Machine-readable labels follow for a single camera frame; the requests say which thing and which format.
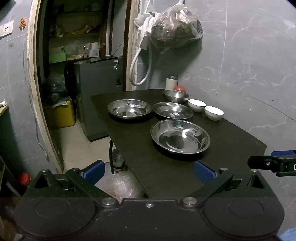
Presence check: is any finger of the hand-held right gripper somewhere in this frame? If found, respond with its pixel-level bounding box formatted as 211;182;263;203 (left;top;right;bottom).
271;150;296;157
247;156;281;172

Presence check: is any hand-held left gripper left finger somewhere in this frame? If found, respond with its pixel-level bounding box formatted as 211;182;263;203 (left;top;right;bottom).
22;160;119;208

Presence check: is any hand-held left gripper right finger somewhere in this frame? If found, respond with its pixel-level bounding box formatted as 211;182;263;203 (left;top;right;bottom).
179;159;277;208

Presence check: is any large stainless steel plate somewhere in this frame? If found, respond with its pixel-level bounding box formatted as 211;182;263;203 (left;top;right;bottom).
150;120;211;154

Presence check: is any white ceramic bowl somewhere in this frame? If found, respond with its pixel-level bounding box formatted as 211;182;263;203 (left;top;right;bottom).
188;99;207;113
204;106;224;121

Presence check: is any stainless steel bowl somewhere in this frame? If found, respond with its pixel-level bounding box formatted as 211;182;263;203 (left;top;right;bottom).
162;90;189;103

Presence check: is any black metal table leg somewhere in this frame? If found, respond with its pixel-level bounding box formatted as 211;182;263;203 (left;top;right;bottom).
109;139;126;174

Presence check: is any clear plastic bag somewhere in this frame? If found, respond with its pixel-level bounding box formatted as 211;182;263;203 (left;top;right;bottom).
96;173;146;202

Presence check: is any yellow plastic container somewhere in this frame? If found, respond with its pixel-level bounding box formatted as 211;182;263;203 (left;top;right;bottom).
44;97;77;129

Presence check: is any red round object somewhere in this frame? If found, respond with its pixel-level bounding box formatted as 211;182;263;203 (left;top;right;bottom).
19;173;31;187

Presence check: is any black plastic bag pile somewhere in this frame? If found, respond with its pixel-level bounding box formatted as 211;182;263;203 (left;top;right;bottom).
42;74;67;105

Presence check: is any white thermos bottle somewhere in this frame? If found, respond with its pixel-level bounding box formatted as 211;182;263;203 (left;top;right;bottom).
165;75;178;91

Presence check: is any green box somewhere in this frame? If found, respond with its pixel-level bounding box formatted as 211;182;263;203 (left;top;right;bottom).
50;53;66;63

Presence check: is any wooden shelf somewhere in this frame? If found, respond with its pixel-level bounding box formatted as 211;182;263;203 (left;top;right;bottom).
47;7;109;63

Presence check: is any clear bag with dark contents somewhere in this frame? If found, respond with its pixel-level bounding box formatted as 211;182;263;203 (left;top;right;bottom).
148;3;203;50

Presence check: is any white plastic bag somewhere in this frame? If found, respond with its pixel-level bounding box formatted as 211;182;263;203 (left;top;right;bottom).
134;11;160;50

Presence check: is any thin wall cable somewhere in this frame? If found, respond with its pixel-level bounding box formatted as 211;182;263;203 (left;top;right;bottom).
36;123;49;161

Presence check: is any white hose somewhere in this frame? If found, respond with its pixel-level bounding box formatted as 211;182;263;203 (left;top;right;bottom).
129;46;152;86

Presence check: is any cream door frame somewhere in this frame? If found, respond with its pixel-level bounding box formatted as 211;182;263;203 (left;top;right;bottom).
26;0;139;173

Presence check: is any white wall switch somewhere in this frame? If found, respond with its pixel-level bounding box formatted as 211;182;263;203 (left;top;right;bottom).
0;21;14;37

